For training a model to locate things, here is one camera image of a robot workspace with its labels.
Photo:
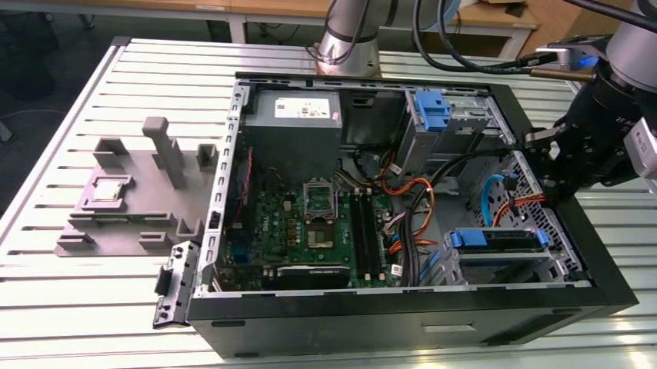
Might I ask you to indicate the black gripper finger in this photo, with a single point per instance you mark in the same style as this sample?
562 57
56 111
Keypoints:
574 165
541 140

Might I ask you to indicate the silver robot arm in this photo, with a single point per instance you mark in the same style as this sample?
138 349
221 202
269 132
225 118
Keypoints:
349 38

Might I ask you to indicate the metal disk bay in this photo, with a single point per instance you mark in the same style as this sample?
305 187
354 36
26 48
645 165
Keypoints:
513 256

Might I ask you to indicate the blue drive latch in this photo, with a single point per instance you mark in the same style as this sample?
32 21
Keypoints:
433 111

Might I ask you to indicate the metal optical drive cage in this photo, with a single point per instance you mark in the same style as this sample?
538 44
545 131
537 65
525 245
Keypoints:
421 150

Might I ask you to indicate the wooden cabinet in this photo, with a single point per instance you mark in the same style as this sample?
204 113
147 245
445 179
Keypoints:
554 27

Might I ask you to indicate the black RAM slot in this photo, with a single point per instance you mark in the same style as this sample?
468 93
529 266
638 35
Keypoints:
374 234
361 234
381 234
367 234

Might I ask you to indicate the grey power supply unit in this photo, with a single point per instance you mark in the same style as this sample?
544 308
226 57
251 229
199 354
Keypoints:
298 153

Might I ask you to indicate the CPU socket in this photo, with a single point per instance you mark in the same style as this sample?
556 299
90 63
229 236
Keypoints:
325 237

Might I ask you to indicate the black graphics card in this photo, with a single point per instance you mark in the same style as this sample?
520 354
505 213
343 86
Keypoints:
307 274

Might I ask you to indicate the green motherboard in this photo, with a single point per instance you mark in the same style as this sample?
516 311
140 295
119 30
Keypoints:
277 246

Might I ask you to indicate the black open PC case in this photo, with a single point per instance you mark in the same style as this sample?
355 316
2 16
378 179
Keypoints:
359 326

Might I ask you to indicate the blue port connector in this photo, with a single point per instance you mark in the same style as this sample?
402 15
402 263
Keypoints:
241 251

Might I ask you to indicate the grey parts rack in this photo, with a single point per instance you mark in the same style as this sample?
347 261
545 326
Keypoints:
148 215

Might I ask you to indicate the green RAM stick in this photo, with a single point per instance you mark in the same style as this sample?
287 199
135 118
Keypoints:
120 220

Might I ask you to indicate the silver CPU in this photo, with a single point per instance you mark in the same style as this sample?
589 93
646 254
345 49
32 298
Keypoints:
107 190

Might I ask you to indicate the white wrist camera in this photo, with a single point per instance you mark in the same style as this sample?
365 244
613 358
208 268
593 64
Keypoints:
644 150

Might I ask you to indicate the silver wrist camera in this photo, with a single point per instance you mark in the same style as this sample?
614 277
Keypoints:
569 52

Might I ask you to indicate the wooden desk white frame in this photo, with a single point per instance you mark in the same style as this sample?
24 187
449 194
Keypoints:
488 17

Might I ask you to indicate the grey card retention bracket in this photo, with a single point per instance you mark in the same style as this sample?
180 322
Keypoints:
179 276

